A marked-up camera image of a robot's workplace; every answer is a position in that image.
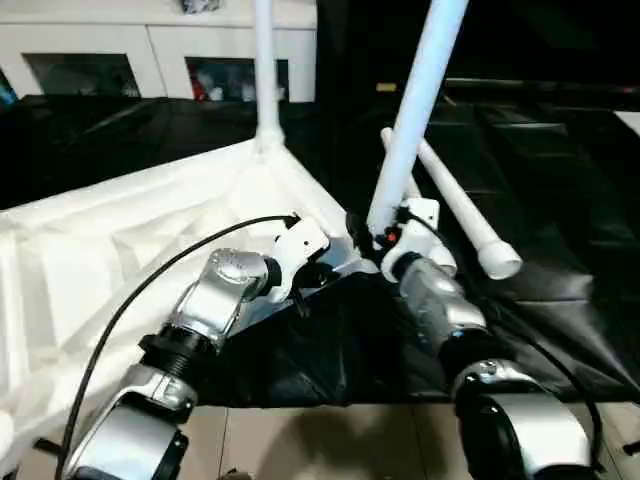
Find white plastic table leg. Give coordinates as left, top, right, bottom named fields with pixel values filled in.
left=254, top=0, right=287, bottom=151
left=367, top=0, right=471, bottom=236
left=417, top=139, right=524, bottom=280
left=379, top=127, right=459, bottom=277

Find white plastic table top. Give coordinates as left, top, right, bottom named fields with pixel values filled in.
left=0, top=134, right=381, bottom=454

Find black table mat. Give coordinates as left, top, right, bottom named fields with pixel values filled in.
left=0, top=92, right=640, bottom=409

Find white flat board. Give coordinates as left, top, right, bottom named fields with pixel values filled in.
left=612, top=109, right=640, bottom=136

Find white glass-door cabinet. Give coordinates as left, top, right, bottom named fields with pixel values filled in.
left=0, top=0, right=319, bottom=104

